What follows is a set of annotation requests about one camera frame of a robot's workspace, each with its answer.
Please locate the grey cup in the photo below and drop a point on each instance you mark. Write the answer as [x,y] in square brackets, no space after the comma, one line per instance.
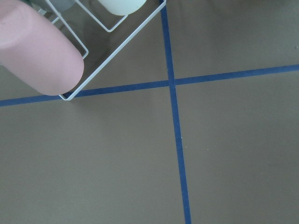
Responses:
[60,5]

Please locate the pink cup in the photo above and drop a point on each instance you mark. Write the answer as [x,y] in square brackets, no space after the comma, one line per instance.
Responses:
[36,52]

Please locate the pale green cup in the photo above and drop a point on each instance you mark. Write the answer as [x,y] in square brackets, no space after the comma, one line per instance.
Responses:
[122,7]

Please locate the white wire rack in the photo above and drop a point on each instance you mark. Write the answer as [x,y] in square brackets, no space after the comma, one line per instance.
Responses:
[98,34]

